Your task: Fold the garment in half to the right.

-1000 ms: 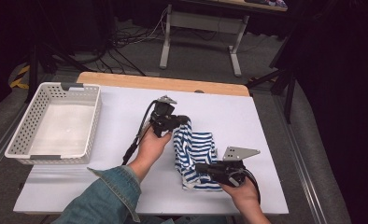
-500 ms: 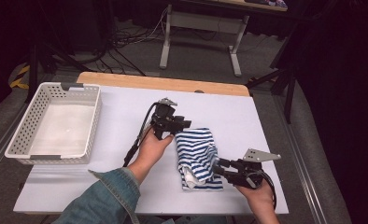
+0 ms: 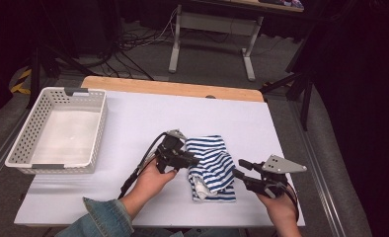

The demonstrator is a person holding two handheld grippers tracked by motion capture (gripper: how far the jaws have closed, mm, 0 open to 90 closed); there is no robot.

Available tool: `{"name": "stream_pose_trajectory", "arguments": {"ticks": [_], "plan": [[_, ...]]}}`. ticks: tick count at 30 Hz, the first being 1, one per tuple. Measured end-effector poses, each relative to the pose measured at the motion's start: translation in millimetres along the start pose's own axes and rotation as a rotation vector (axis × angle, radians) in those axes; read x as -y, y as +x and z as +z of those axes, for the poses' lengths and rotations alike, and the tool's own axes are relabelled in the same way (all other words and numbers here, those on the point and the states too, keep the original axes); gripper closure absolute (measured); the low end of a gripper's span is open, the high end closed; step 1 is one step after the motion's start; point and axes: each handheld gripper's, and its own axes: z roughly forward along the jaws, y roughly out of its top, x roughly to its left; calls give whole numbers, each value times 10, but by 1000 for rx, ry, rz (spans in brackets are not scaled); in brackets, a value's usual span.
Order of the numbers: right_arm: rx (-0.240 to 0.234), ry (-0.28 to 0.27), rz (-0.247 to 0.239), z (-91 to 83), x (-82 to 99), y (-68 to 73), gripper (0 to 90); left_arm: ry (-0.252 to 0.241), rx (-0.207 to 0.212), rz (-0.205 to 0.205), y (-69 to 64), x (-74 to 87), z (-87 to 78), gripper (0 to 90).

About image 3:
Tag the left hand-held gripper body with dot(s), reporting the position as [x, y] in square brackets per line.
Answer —
[169, 153]

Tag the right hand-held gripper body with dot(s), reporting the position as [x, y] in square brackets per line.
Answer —
[281, 166]

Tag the blue white striped shirt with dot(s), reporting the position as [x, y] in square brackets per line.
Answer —
[212, 164]

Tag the white perforated plastic basket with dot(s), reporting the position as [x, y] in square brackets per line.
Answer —
[64, 138]

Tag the person's left hand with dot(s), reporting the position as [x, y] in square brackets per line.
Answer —
[153, 182]

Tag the person's right hand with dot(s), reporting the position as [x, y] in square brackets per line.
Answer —
[281, 209]

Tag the dark round table grommet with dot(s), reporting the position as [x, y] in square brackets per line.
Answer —
[210, 96]

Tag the black metal stand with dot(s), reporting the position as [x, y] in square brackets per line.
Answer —
[304, 89]

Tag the grey-legged wooden desk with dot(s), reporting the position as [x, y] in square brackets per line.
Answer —
[215, 23]

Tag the black tripod stand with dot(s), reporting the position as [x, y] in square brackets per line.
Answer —
[36, 75]

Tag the colourful item on desk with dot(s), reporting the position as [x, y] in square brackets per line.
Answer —
[293, 3]

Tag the yellow black hazard tape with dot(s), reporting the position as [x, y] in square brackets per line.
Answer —
[21, 82]

